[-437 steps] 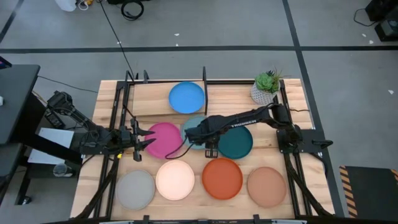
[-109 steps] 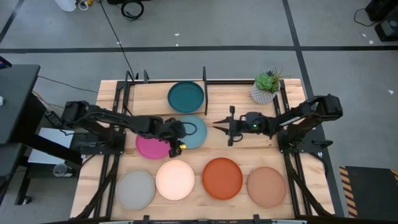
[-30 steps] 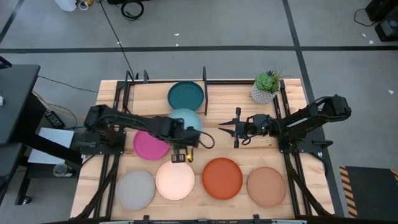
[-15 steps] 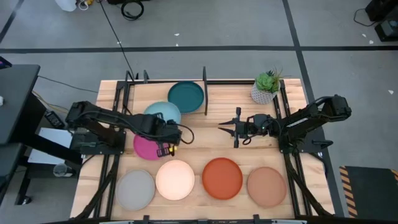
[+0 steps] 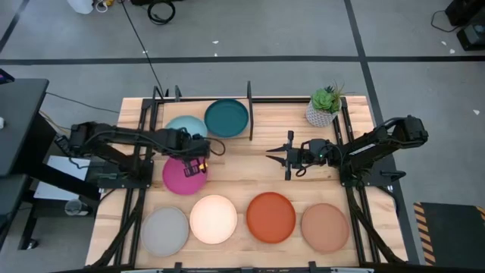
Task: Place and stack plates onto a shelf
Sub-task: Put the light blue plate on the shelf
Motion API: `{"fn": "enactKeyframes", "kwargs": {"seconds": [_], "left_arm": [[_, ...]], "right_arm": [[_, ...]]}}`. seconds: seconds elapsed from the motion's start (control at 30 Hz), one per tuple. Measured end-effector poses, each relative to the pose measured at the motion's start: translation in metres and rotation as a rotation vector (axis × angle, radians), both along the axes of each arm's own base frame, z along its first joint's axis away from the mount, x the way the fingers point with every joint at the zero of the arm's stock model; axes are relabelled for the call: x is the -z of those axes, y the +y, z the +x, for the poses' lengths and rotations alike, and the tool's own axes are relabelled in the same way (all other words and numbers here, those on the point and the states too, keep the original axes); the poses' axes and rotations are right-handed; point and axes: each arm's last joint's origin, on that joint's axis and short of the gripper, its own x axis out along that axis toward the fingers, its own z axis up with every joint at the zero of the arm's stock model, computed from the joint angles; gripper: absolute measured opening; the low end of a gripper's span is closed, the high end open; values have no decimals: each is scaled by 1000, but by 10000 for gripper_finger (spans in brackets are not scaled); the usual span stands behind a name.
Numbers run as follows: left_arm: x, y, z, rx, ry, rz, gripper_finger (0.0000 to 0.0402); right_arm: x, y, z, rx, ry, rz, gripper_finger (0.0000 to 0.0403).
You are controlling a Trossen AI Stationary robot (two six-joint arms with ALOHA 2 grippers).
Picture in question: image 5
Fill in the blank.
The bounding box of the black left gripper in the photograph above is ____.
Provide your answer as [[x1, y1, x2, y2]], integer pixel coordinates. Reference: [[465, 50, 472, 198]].
[[163, 127, 211, 179]]

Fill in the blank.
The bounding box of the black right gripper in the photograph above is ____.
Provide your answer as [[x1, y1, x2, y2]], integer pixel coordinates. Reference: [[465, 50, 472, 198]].
[[265, 130, 331, 181]]

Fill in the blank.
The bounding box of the pink plate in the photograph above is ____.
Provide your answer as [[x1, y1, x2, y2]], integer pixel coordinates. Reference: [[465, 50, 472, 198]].
[[161, 157, 208, 196]]

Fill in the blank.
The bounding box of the light blue plate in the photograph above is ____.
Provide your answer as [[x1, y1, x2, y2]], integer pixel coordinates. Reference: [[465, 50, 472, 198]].
[[164, 115, 208, 138]]

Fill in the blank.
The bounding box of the cream white plate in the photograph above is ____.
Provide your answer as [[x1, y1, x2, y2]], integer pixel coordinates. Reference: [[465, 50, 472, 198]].
[[189, 194, 239, 245]]

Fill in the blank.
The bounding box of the dark teal plate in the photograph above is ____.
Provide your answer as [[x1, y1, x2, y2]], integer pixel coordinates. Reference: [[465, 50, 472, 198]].
[[204, 99, 250, 139]]

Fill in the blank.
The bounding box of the grey plate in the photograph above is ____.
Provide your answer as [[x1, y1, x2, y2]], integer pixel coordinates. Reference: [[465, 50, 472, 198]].
[[139, 206, 190, 257]]

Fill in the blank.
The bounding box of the succulent in white patterned pot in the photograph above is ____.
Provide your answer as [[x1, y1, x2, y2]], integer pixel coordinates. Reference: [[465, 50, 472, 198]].
[[305, 81, 346, 128]]

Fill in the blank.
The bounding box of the black metal rack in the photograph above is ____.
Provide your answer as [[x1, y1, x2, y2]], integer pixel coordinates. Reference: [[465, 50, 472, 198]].
[[149, 80, 255, 147]]

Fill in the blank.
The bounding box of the orange plate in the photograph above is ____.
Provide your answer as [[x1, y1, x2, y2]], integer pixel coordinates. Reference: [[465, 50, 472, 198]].
[[246, 191, 297, 244]]

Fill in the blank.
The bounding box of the tan plate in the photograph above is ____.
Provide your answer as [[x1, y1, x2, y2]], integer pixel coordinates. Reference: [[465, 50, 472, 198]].
[[301, 202, 350, 254]]

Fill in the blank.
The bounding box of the clear glass jar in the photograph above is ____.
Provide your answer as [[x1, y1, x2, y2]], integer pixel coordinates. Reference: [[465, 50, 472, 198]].
[[64, 199, 93, 217]]

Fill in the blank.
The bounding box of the white panel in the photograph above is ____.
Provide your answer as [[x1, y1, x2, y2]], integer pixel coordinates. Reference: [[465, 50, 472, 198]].
[[33, 155, 92, 202]]

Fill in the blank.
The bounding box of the black desk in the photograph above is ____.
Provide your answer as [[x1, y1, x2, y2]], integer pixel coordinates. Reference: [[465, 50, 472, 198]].
[[0, 78, 102, 251]]

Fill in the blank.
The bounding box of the black mat with hazard stripes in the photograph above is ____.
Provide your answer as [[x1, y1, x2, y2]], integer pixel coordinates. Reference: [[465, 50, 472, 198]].
[[412, 202, 485, 266]]

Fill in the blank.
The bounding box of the white container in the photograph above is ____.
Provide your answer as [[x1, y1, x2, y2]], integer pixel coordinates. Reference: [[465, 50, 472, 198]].
[[67, 0, 95, 15]]

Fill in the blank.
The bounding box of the dark device with screen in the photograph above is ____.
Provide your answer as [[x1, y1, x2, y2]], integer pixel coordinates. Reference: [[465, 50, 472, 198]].
[[0, 67, 15, 85]]

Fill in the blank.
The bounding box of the black equipment box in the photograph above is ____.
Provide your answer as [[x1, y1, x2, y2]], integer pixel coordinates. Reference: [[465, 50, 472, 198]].
[[456, 22, 485, 52]]

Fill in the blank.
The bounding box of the black equipment case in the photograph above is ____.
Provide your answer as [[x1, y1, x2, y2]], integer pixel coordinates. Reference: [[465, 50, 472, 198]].
[[445, 0, 485, 27]]

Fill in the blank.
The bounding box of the black metal table frame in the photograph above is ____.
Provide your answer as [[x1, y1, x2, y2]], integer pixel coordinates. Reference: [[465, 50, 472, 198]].
[[90, 96, 408, 273]]

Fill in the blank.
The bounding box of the thin black cable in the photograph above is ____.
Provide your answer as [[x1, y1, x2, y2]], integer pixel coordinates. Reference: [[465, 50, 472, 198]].
[[430, 9, 459, 33], [45, 92, 120, 115]]

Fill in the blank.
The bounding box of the long black floor cable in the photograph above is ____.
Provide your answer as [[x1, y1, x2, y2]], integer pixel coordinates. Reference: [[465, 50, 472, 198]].
[[120, 0, 165, 96]]

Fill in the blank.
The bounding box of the coiled black cable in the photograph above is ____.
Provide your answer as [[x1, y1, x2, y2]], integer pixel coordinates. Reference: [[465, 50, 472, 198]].
[[146, 0, 177, 26]]

